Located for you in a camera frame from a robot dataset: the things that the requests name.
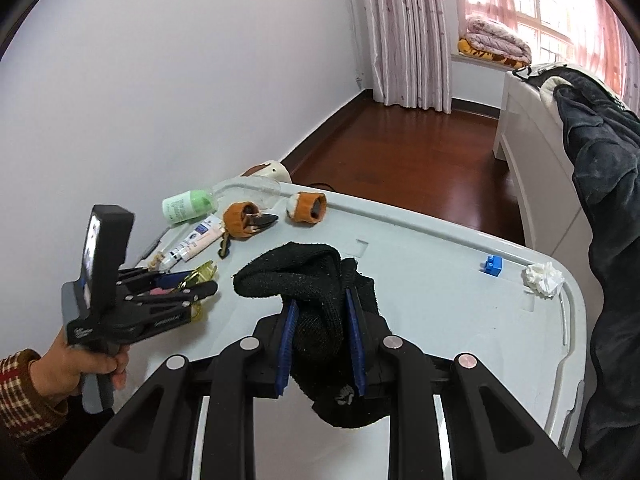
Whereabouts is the crumpled white tissue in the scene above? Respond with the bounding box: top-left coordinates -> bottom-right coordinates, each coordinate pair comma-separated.
522,261 -> 565,300

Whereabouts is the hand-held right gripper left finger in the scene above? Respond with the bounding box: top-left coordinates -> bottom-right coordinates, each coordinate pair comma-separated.
65,302 -> 301,480

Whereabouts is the clear plastic bottle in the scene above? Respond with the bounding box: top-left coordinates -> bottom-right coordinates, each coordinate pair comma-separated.
212,176 -> 286,211

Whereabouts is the person's left hand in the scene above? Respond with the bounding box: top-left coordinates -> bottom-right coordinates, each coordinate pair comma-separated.
42,330 -> 130,403

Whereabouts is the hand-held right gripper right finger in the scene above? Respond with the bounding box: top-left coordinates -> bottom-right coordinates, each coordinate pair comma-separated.
344,287 -> 556,480

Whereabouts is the grey pen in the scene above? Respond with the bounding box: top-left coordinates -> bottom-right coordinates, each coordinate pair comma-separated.
140,225 -> 173,261

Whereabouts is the white cosmetic tube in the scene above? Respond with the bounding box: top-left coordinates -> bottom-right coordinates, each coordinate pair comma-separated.
162,214 -> 223,266

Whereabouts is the orange knit finger cover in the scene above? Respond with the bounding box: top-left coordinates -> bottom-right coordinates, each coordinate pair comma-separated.
222,201 -> 261,242
286,191 -> 327,223

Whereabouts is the person's left forearm plaid sleeve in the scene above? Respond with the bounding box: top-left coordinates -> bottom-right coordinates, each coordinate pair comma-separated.
0,349 -> 68,446

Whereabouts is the yellow clear plastic piece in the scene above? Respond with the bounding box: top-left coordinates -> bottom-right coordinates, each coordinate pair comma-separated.
177,260 -> 218,321

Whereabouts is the pink patterned curtain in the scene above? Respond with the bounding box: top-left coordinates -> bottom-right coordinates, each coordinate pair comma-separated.
357,0 -> 453,113

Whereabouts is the folded floral blanket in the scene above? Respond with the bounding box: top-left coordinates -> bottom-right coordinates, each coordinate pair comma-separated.
459,16 -> 533,70

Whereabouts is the white bed frame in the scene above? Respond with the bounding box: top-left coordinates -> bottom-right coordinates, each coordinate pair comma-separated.
492,70 -> 601,291

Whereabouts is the beige round plush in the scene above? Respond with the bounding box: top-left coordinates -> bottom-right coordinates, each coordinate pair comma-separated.
240,159 -> 293,185

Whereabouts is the black knit sock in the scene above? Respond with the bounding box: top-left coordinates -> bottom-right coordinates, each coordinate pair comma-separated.
232,241 -> 396,430

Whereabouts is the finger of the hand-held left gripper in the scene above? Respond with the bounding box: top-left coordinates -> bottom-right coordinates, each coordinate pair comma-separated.
127,281 -> 219,313
119,266 -> 193,291

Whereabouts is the dark jacket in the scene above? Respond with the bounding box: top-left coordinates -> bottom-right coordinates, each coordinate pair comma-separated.
512,62 -> 640,480

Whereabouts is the pale green bottle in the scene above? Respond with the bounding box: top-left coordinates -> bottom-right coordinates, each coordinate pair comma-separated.
161,187 -> 219,226

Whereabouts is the window with pink sheer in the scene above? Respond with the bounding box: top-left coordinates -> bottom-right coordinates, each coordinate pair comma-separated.
465,0 -> 626,96

